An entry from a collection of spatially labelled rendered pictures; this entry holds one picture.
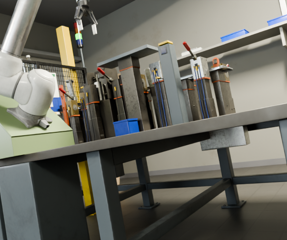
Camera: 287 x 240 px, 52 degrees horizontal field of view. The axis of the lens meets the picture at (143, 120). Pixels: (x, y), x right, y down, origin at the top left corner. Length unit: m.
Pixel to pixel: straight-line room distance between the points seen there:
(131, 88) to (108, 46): 4.08
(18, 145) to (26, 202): 0.28
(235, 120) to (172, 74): 0.74
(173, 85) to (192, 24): 3.34
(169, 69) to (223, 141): 0.83
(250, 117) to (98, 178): 0.68
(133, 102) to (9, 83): 0.65
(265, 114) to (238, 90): 3.59
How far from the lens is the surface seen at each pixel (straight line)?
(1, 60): 1.62
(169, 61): 1.59
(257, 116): 0.87
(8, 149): 1.57
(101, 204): 1.29
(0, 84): 1.63
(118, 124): 1.61
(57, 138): 1.70
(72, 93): 2.33
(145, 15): 5.34
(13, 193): 1.68
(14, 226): 1.73
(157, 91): 1.80
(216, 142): 2.22
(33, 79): 1.59
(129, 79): 1.71
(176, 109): 1.55
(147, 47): 1.63
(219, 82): 1.80
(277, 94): 4.33
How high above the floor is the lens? 0.68
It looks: 3 degrees up
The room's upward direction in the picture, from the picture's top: 10 degrees counter-clockwise
